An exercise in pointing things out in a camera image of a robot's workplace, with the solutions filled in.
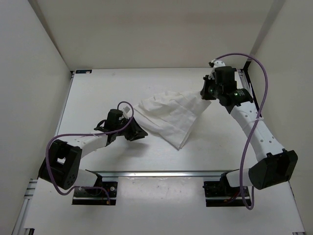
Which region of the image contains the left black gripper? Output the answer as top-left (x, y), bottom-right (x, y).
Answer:
top-left (114, 116), bottom-right (148, 141)

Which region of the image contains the white fabric skirt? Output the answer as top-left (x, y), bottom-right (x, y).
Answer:
top-left (134, 91), bottom-right (211, 150)

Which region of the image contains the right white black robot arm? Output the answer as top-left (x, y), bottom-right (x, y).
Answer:
top-left (201, 66), bottom-right (298, 196)

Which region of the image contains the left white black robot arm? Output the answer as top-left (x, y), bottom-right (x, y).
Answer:
top-left (38, 116), bottom-right (148, 196)

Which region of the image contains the left blue table label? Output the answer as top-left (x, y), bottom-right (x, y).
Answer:
top-left (75, 70), bottom-right (92, 74)

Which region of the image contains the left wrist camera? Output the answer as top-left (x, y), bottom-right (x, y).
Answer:
top-left (94, 109), bottom-right (129, 132)

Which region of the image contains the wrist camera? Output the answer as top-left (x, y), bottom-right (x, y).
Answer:
top-left (208, 59), bottom-right (225, 70)
top-left (94, 109), bottom-right (129, 132)

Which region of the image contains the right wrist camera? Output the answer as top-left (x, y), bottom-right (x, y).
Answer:
top-left (208, 59), bottom-right (225, 70)

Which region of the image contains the aluminium front rail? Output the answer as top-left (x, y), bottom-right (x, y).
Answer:
top-left (78, 170), bottom-right (227, 179)

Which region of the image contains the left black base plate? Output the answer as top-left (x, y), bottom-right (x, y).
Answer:
top-left (72, 180), bottom-right (118, 206)

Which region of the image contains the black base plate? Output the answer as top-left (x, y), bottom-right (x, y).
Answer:
top-left (72, 180), bottom-right (118, 206)
top-left (202, 181), bottom-right (245, 207)

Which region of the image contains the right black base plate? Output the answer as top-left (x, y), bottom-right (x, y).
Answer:
top-left (202, 181), bottom-right (245, 207)

